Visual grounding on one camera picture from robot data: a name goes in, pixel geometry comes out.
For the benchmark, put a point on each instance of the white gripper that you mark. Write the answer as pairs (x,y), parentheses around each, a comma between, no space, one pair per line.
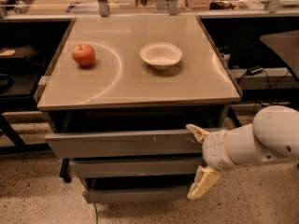
(213,149)

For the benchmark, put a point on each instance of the grey top drawer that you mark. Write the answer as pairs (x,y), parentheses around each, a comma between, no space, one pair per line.
(123,144)

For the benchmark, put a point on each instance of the grey drawer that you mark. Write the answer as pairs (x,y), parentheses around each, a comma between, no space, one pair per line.
(123,144)
(183,165)
(147,191)

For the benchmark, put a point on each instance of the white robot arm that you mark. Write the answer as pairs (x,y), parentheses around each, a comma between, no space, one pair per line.
(272,137)

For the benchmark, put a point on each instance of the grey middle drawer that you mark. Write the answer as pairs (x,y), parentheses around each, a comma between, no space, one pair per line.
(183,165)

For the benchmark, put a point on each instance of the grey drawer cabinet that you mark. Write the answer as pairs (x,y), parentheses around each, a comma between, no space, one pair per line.
(121,93)

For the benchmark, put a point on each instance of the grey bottom drawer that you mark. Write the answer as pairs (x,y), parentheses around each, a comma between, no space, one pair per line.
(147,191)

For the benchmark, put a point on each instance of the black power adapter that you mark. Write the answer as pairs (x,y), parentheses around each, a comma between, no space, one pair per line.
(254,70)

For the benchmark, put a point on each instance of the white paper bowl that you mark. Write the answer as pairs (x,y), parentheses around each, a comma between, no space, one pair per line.
(161,55)

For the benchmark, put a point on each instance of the red apple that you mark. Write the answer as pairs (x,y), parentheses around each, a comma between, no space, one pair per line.
(83,55)

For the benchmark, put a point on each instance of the black chair left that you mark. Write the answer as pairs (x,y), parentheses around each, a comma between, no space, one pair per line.
(18,61)

